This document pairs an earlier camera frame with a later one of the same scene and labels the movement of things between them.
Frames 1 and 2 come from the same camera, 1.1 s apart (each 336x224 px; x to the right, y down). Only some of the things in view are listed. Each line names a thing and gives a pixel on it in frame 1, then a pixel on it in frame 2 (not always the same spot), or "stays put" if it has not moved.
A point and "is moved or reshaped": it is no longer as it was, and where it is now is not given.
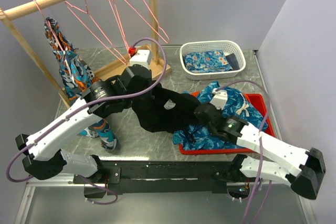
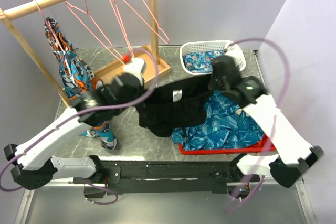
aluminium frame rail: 57,200 stays put
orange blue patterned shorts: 77,78 stays put
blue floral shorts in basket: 206,62 stays put
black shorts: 161,109 is moved or reshaped
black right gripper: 219,110 -> 211,84
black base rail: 159,177 stays put
